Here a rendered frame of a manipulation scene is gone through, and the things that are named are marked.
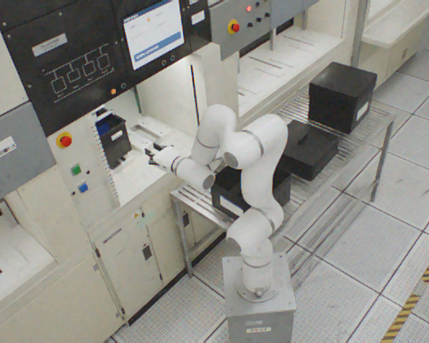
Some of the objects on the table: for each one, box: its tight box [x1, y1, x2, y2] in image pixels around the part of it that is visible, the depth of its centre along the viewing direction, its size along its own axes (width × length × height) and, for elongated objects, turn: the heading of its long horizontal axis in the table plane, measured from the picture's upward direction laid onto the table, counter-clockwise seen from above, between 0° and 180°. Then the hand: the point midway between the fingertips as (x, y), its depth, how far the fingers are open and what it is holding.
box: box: [308, 61, 378, 134], centre depth 250 cm, size 29×29×25 cm
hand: (152, 149), depth 179 cm, fingers open, 4 cm apart
